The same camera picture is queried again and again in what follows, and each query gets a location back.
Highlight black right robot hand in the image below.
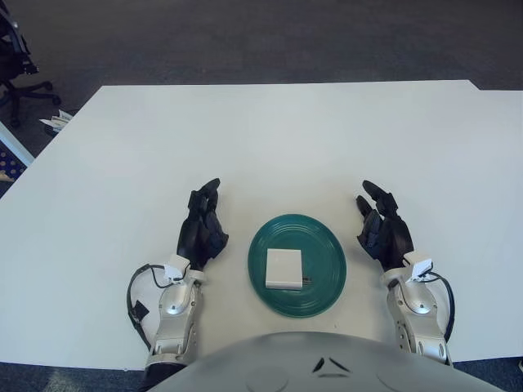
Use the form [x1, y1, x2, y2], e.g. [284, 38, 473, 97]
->
[353, 178, 413, 273]

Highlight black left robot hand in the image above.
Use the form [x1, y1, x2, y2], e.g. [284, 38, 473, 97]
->
[176, 177, 230, 271]

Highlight white charger block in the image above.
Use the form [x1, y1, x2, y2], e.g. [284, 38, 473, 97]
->
[264, 247, 315, 292]

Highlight green ribbed plate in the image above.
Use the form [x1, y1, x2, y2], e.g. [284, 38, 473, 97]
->
[247, 212, 348, 319]

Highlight grey robot torso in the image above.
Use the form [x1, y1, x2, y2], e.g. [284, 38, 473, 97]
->
[142, 331, 523, 392]

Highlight white paper leaflets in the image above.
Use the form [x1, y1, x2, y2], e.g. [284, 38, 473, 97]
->
[39, 109, 74, 131]

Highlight blue dotted box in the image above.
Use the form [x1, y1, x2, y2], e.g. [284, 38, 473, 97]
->
[0, 140, 28, 183]

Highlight black office chair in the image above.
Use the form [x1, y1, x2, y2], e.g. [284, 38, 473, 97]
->
[0, 0, 62, 127]

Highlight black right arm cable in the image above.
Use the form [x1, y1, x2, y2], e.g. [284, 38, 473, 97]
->
[427, 272, 456, 342]

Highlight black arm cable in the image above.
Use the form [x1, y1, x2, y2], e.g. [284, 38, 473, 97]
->
[427, 272, 456, 342]
[126, 264, 172, 352]

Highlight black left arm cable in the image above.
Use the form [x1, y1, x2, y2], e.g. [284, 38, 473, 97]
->
[126, 264, 172, 352]

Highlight white furniture frame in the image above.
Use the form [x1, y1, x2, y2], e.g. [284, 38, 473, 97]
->
[0, 120, 34, 167]

